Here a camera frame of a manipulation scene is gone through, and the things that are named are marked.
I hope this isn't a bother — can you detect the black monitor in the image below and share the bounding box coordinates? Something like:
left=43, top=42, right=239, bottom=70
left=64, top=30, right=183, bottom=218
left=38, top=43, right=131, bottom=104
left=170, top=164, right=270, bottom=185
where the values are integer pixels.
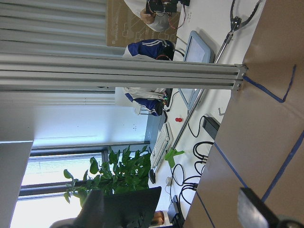
left=103, top=187, right=162, bottom=228

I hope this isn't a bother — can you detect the black teleoperation controller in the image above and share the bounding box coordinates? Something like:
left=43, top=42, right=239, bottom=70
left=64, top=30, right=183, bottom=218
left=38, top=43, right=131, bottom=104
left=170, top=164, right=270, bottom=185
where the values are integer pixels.
left=157, top=88, right=172, bottom=113
left=145, top=0, right=190, bottom=14

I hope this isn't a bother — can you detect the green potted plant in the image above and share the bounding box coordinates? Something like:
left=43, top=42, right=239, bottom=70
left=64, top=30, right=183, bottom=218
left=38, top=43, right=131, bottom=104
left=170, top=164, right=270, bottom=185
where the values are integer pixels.
left=63, top=145, right=151, bottom=206

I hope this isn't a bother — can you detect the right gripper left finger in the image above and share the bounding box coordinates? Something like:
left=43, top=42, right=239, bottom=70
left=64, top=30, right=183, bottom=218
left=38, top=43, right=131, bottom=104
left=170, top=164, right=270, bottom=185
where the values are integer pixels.
left=73, top=190, right=104, bottom=228

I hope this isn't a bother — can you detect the metal reacher grabber tool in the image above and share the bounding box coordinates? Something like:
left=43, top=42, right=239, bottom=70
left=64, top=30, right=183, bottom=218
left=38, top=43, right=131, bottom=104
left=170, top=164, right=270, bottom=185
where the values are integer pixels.
left=164, top=0, right=261, bottom=168

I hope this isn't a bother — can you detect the white keyboard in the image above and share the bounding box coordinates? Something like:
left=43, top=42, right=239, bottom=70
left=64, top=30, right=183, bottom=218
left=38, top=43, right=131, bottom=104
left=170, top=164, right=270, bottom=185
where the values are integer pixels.
left=150, top=123, right=173, bottom=172

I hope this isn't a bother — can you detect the black power adapter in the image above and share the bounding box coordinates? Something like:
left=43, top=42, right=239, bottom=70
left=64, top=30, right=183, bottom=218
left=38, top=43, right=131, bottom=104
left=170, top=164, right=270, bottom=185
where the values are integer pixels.
left=202, top=116, right=220, bottom=140

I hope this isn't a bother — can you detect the blue teach pendant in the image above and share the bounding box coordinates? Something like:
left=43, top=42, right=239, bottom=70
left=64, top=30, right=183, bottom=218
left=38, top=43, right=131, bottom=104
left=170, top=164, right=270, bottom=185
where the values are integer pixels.
left=178, top=30, right=214, bottom=110

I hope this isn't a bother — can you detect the aluminium frame post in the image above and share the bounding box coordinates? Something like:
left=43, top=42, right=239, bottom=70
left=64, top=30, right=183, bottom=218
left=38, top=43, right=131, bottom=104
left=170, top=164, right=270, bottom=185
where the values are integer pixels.
left=0, top=53, right=247, bottom=90

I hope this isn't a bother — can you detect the person in blue jacket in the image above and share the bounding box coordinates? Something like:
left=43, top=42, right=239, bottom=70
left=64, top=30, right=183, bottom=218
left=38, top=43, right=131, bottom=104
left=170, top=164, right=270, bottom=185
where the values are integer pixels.
left=123, top=39, right=174, bottom=116

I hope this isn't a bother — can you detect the person in white hoodie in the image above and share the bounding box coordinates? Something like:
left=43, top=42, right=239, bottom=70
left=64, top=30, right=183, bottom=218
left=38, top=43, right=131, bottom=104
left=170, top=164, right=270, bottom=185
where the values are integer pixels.
left=124, top=0, right=170, bottom=32

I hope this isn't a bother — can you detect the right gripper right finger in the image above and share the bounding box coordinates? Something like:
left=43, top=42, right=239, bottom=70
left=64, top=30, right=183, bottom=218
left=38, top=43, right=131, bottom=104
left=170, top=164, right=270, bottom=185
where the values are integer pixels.
left=237, top=188, right=278, bottom=228

